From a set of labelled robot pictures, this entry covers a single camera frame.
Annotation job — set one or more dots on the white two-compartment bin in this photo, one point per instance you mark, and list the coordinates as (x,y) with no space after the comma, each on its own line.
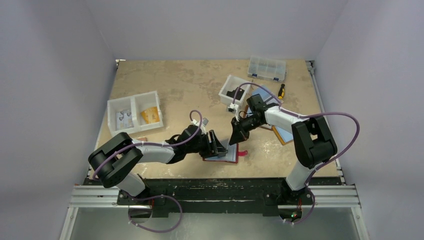
(136,103)

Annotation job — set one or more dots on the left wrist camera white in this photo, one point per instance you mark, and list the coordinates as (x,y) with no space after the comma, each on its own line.
(201,123)

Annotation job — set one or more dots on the open blue card holder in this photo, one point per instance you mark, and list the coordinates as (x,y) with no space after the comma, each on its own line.
(263,91)

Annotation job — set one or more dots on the black item in bin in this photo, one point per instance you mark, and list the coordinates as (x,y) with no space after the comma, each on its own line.
(237,93)

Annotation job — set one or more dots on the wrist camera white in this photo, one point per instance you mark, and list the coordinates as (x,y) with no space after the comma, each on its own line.
(234,109)
(201,123)

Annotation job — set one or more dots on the red card holder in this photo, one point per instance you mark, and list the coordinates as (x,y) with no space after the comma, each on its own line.
(232,155)

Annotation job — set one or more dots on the yellow black screwdriver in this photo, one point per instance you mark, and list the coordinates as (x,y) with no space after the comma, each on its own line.
(281,92)

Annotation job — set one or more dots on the clear plastic organizer box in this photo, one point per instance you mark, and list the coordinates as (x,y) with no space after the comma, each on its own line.
(266,68)

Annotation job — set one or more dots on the aluminium frame rail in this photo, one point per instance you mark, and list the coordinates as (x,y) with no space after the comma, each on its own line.
(93,196)

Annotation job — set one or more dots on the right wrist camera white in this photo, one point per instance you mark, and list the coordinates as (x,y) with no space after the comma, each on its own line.
(234,109)

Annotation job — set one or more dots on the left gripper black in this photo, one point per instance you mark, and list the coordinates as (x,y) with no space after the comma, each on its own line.
(214,146)

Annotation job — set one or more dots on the closed pink-brown card holder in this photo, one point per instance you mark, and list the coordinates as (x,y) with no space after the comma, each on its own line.
(142,139)

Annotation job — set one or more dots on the open tan card holder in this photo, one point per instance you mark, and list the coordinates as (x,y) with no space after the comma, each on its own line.
(283,136)

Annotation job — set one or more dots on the orange card in bin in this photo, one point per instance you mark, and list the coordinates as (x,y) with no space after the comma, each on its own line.
(151,115)

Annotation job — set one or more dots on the grey card in bin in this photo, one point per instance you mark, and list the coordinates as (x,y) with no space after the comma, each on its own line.
(124,119)

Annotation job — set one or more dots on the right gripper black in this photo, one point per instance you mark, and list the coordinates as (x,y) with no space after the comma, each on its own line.
(241,125)

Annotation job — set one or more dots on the small white square bin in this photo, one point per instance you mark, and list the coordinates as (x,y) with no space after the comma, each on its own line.
(232,88)

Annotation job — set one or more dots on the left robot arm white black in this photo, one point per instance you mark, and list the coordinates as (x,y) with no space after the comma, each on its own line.
(113,162)

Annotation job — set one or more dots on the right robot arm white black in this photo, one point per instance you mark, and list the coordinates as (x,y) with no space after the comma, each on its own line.
(313,142)

